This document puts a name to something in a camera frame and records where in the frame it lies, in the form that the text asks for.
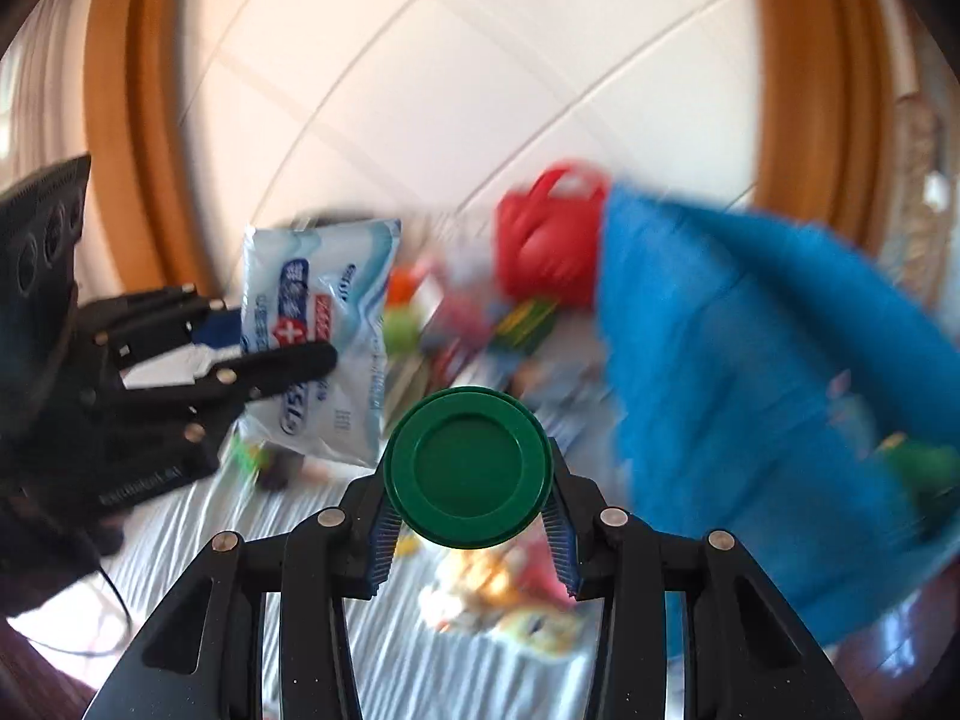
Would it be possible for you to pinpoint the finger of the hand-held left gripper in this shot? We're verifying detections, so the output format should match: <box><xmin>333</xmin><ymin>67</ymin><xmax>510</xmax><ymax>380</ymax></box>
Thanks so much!
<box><xmin>79</xmin><ymin>283</ymin><xmax>245</xmax><ymax>362</ymax></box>
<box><xmin>120</xmin><ymin>341</ymin><xmax>338</xmax><ymax>428</ymax></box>

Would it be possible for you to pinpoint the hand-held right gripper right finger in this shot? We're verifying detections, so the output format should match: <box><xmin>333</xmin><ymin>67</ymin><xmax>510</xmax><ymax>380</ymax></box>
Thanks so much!
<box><xmin>544</xmin><ymin>456</ymin><xmax>863</xmax><ymax>720</ymax></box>

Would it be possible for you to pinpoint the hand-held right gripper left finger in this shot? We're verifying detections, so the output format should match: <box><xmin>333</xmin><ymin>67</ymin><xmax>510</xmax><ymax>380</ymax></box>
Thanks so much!
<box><xmin>79</xmin><ymin>465</ymin><xmax>404</xmax><ymax>720</ymax></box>

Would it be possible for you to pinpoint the white blue wet wipes pack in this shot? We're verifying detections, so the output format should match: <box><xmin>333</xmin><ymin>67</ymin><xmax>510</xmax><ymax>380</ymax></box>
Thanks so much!
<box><xmin>238</xmin><ymin>217</ymin><xmax>402</xmax><ymax>466</ymax></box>

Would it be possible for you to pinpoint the green round jar lid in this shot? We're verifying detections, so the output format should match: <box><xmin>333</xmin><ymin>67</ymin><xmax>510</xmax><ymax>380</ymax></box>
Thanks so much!
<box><xmin>381</xmin><ymin>386</ymin><xmax>556</xmax><ymax>550</ymax></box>

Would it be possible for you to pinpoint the blue plastic crate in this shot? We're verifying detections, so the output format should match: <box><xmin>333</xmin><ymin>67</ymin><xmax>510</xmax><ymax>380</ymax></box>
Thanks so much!
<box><xmin>592</xmin><ymin>180</ymin><xmax>960</xmax><ymax>650</ymax></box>

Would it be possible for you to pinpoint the pink gift box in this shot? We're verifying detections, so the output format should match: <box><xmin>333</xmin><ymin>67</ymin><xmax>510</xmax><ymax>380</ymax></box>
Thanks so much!
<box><xmin>517</xmin><ymin>540</ymin><xmax>572</xmax><ymax>602</ymax></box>

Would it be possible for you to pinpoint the yellow snack packet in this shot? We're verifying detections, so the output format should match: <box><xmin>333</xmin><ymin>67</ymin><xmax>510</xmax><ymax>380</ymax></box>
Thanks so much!
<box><xmin>495</xmin><ymin>600</ymin><xmax>582</xmax><ymax>653</ymax></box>

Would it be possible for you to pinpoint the lime green frog plush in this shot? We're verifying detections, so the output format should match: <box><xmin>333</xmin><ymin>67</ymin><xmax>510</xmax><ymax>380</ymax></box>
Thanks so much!
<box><xmin>382</xmin><ymin>307</ymin><xmax>425</xmax><ymax>357</ymax></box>

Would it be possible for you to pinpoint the light blue striped tablecloth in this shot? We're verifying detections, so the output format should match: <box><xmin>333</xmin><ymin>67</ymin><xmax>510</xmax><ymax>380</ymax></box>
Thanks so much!
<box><xmin>7</xmin><ymin>337</ymin><xmax>676</xmax><ymax>720</ymax></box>

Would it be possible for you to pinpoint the pink white box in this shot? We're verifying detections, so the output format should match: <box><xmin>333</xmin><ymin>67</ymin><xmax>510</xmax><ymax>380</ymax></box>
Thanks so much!
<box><xmin>431</xmin><ymin>262</ymin><xmax>488</xmax><ymax>346</ymax></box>

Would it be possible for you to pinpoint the green crayon box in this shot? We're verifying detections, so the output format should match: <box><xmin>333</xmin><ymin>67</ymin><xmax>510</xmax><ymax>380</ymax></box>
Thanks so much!
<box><xmin>491</xmin><ymin>298</ymin><xmax>560</xmax><ymax>353</ymax></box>

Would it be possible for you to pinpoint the white curtain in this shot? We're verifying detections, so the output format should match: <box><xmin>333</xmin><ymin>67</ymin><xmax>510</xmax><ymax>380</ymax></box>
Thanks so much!
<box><xmin>0</xmin><ymin>15</ymin><xmax>98</xmax><ymax>188</ymax></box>

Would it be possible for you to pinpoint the red toy carry case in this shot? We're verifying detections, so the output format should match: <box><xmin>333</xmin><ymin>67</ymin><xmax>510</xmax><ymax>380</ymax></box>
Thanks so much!
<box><xmin>495</xmin><ymin>161</ymin><xmax>610</xmax><ymax>308</ymax></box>

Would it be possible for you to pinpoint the rolled patterned carpet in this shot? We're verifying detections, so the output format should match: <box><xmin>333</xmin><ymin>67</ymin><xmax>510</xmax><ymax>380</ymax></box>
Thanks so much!
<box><xmin>889</xmin><ymin>94</ymin><xmax>952</xmax><ymax>293</ymax></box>

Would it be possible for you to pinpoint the black cable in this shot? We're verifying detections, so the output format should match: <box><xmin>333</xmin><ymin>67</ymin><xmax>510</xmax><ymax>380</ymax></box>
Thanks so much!
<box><xmin>22</xmin><ymin>540</ymin><xmax>134</xmax><ymax>653</ymax></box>

